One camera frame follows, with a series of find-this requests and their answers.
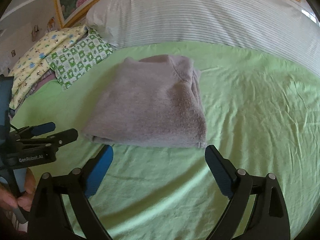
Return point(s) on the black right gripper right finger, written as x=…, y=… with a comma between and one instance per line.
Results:
x=256, y=207

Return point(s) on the green white patterned cloth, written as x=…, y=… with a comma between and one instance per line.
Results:
x=69, y=64

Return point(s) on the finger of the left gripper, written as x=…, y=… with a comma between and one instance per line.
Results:
x=34, y=131
x=58, y=139

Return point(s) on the yellow patterned cloth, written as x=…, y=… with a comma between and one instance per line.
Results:
x=33, y=65

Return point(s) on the light green bed sheet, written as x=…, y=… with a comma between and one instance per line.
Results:
x=262, y=114

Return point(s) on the white striped pillow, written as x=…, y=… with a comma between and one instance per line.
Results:
x=271, y=26

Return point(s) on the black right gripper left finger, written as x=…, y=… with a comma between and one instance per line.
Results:
x=48, y=218

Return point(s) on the beige fleece sweater brown cuffs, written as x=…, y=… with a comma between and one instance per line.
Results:
x=152, y=102

